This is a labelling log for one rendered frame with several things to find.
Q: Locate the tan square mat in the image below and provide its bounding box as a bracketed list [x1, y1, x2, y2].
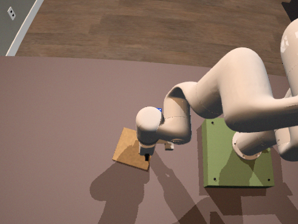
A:
[113, 127, 151, 170]

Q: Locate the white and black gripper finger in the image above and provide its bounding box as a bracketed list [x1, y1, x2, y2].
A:
[145, 153, 150, 161]

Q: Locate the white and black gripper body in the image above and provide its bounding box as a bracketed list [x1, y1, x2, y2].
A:
[139, 142, 155, 156]

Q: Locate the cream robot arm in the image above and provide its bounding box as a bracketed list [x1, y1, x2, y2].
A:
[136, 19, 298, 161]

